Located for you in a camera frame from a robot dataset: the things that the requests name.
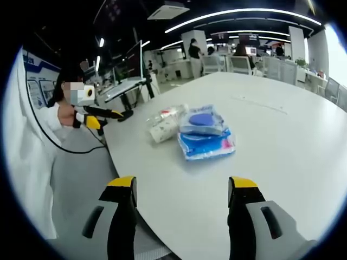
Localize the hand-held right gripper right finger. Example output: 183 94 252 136
227 175 318 260

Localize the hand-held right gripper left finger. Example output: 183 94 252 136
81 175 138 260

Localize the plastic-wrapped paper cups item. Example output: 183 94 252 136
145 103 190 144

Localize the blue and pink packet item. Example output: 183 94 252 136
177 127 236 162

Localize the blue packet item with oval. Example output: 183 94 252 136
178 104 226 137

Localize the person's left hand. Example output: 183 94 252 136
57 105 77 127

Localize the person's head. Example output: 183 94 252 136
48 68 85 108

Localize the black tripod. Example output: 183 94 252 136
143 75 156 100

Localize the white table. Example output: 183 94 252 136
102 71 347 260

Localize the person's white clothing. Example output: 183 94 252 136
4 53 65 241

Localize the ceiling air conditioner unit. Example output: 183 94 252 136
147 1 191 21

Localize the white office chair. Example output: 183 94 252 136
202 55 226 76
229 55 252 75

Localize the grey office chair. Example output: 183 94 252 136
324 76 347 112

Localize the long curved ceiling light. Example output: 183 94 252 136
164 8 323 35

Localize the wall poster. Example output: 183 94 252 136
22 48 62 109

